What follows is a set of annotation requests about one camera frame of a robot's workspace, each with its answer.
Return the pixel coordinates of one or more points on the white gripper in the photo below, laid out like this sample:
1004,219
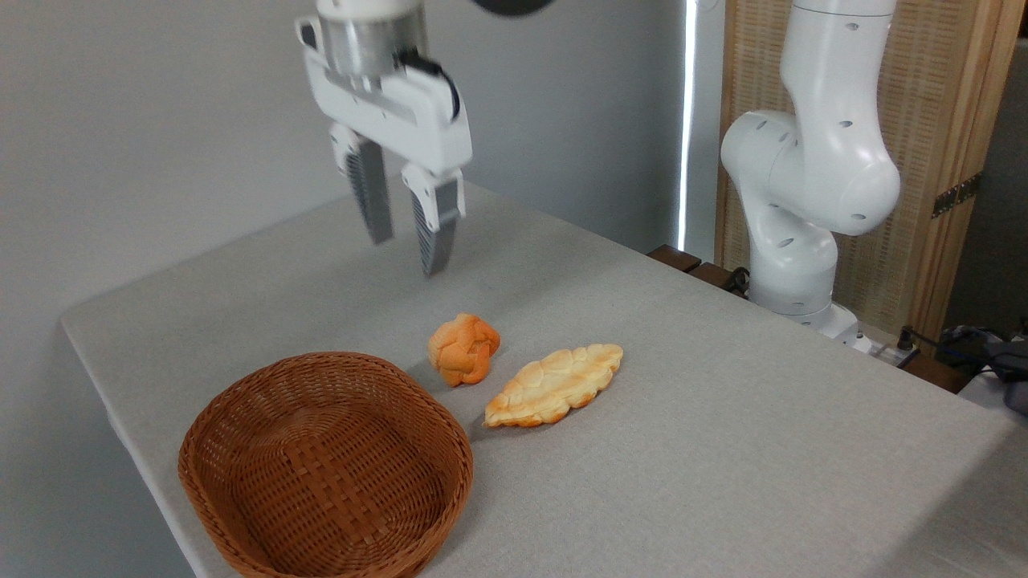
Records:
401,104

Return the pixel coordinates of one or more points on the round golden bread roll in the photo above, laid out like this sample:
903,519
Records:
463,350

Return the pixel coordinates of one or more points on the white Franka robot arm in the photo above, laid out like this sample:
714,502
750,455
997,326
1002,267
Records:
811,160

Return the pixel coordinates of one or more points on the leaf-shaped flat bread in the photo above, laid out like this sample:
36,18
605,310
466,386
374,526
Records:
554,385

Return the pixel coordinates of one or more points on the brown woven wicker basket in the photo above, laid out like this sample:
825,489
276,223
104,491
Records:
329,457

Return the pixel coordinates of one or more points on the dark brown wooden block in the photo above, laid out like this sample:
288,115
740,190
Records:
675,258
711,274

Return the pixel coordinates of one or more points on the white power strip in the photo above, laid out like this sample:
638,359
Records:
879,349

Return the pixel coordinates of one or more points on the black power plug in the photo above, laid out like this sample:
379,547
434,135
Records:
906,337

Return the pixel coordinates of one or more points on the wooden rattan folding screen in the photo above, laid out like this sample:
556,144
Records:
940,96

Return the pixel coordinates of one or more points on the metal screen hinge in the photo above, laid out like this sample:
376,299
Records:
956,195

